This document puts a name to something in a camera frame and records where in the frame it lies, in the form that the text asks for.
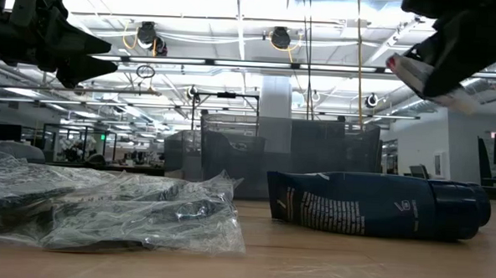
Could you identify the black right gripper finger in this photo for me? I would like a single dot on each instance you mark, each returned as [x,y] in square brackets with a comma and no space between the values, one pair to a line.
[443,38]
[452,78]

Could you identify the grey mesh crate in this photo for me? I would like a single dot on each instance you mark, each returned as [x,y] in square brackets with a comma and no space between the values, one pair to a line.
[182,155]

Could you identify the white square column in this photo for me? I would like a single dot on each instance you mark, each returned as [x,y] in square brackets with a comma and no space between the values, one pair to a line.
[276,96]

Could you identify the blue shave butter tube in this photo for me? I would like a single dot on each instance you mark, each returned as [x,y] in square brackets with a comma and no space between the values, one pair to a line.
[375,203]

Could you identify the white travel-size tube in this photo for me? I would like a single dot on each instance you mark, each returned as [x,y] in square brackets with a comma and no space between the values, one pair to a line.
[408,72]

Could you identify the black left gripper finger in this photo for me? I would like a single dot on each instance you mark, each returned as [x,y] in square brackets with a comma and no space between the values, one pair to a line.
[87,71]
[80,41]

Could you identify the small dark monitor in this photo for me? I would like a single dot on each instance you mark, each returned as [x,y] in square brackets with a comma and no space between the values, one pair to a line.
[6,132]

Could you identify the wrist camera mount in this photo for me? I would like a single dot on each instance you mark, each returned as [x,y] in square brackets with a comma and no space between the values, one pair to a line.
[446,5]
[35,8]

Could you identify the grey translucent plastic bin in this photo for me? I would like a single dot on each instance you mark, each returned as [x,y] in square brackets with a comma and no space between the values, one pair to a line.
[323,150]
[230,167]
[232,123]

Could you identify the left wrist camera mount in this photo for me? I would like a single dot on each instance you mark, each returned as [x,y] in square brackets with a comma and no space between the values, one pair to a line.
[35,8]

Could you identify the clear bag of black items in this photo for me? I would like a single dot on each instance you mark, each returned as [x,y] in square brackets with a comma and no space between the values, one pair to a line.
[164,223]
[20,179]
[145,185]

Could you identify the black gantry frame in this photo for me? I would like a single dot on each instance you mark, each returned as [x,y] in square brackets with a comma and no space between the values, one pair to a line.
[227,95]

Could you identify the black framed enclosure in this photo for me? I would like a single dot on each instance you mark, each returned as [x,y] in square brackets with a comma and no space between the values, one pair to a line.
[86,127]

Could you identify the long ceiling light strip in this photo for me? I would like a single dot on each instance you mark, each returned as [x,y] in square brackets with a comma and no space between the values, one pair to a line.
[190,107]
[234,63]

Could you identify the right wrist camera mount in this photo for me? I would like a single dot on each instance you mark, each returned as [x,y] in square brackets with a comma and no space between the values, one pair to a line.
[446,5]

